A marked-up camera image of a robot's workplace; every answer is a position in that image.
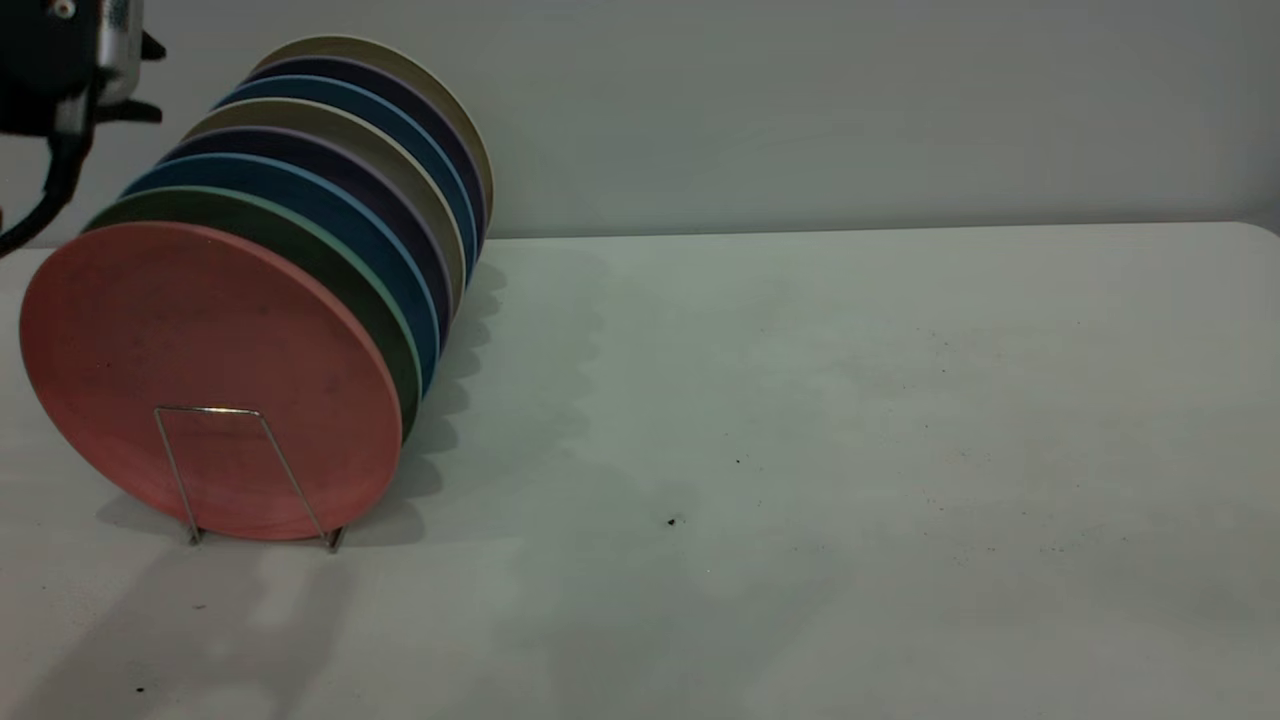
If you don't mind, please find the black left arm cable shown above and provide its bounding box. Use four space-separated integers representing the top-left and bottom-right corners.
0 128 97 258

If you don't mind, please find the blue plate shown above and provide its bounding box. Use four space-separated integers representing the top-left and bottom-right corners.
121 152 442 397
214 74 480 273

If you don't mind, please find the beige plate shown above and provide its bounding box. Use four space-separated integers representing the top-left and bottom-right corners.
254 34 495 238
184 97 469 307

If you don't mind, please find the green plate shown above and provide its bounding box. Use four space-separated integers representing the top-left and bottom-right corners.
84 186 424 442

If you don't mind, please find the metal wire plate rack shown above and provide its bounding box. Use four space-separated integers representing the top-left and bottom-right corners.
152 404 347 553

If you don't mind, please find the dark purple plate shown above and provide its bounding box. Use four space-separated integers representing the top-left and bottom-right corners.
244 54 489 253
163 127 454 333

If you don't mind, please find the pink plate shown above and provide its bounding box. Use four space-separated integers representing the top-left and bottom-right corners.
19 221 405 542

